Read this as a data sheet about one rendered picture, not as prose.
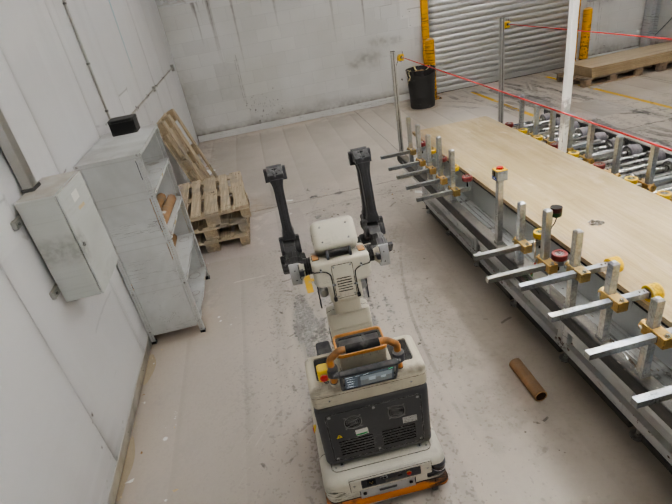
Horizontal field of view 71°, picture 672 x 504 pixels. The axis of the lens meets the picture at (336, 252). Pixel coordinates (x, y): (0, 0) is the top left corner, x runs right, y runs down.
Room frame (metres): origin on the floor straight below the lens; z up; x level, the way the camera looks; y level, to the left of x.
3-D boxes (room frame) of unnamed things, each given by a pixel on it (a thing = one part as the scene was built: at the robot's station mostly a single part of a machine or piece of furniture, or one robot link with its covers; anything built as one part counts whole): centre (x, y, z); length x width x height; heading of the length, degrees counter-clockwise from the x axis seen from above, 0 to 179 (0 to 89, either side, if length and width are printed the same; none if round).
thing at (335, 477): (1.79, -0.02, 0.16); 0.67 x 0.64 x 0.25; 5
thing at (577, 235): (1.90, -1.14, 0.93); 0.04 x 0.04 x 0.48; 6
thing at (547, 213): (2.15, -1.12, 0.93); 0.04 x 0.04 x 0.48; 6
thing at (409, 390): (1.70, -0.03, 0.59); 0.55 x 0.34 x 0.83; 95
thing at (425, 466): (1.47, -0.07, 0.23); 0.41 x 0.02 x 0.08; 95
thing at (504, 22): (4.81, -1.95, 1.25); 0.15 x 0.08 x 1.10; 6
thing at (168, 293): (3.65, 1.46, 0.78); 0.90 x 0.45 x 1.55; 6
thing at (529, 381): (2.08, -1.03, 0.04); 0.30 x 0.08 x 0.08; 6
